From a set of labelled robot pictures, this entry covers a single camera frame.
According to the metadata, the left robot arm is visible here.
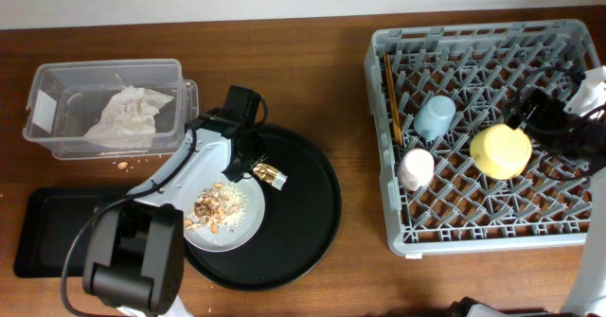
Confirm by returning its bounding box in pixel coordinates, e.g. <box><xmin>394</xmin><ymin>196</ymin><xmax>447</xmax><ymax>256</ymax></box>
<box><xmin>82</xmin><ymin>86</ymin><xmax>268</xmax><ymax>316</ymax></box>

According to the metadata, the gold snack wrapper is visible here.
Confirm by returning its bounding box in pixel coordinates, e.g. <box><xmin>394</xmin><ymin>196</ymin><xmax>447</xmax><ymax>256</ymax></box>
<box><xmin>253</xmin><ymin>163</ymin><xmax>288</xmax><ymax>190</ymax></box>

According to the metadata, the white tissue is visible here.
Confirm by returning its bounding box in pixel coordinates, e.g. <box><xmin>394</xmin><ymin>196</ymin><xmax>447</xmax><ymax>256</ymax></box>
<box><xmin>84</xmin><ymin>86</ymin><xmax>173</xmax><ymax>138</ymax></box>

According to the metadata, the grey plate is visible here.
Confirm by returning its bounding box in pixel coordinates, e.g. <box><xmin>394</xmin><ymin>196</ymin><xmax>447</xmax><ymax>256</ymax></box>
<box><xmin>184</xmin><ymin>174</ymin><xmax>265</xmax><ymax>253</ymax></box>

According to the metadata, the yellow bowl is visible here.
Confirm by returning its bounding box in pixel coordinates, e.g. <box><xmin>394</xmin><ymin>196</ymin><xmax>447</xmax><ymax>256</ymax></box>
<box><xmin>470</xmin><ymin>124</ymin><xmax>532</xmax><ymax>180</ymax></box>

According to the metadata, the blue cup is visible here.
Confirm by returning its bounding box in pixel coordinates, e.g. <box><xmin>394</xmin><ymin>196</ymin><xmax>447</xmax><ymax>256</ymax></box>
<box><xmin>413</xmin><ymin>96</ymin><xmax>455</xmax><ymax>141</ymax></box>

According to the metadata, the food scraps pile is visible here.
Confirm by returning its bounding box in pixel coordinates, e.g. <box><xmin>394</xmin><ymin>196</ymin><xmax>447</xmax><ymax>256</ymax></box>
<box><xmin>184</xmin><ymin>182</ymin><xmax>248</xmax><ymax>234</ymax></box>

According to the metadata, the round black serving tray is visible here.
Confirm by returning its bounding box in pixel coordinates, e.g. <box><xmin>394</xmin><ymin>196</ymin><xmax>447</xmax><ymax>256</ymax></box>
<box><xmin>185</xmin><ymin>126</ymin><xmax>342</xmax><ymax>291</ymax></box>

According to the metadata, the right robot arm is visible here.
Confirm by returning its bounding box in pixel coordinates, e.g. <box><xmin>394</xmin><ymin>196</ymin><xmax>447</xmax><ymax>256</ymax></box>
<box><xmin>506</xmin><ymin>66</ymin><xmax>605</xmax><ymax>316</ymax></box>

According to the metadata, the grey dishwasher rack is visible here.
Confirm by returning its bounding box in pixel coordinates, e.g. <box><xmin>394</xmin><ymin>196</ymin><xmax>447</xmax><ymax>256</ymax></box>
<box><xmin>364</xmin><ymin>20</ymin><xmax>600</xmax><ymax>257</ymax></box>

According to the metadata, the pink cup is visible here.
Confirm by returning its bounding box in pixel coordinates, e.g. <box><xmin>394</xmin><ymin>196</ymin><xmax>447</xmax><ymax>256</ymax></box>
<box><xmin>397</xmin><ymin>149</ymin><xmax>435</xmax><ymax>191</ymax></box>

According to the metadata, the wooden chopstick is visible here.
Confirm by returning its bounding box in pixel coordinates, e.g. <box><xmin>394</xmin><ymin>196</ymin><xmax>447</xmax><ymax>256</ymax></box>
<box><xmin>386</xmin><ymin>53</ymin><xmax>404</xmax><ymax>147</ymax></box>
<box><xmin>383</xmin><ymin>53</ymin><xmax>401</xmax><ymax>146</ymax></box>

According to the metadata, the clear plastic bin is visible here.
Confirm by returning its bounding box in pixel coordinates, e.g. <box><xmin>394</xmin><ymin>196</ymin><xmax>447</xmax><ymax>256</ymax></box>
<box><xmin>23</xmin><ymin>59</ymin><xmax>200</xmax><ymax>160</ymax></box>

